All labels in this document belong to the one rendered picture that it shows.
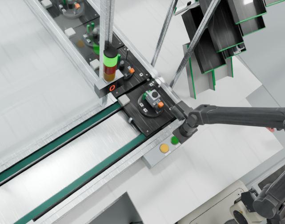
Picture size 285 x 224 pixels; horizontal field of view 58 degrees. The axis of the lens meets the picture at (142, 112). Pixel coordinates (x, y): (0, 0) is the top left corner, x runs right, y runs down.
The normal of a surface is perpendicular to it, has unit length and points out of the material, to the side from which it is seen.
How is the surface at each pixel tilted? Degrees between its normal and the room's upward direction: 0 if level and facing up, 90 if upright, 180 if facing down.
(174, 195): 0
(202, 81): 45
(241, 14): 25
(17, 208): 0
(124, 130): 0
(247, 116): 77
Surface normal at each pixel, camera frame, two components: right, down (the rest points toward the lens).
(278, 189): -0.74, 0.34
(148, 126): 0.16, -0.40
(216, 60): 0.34, -0.02
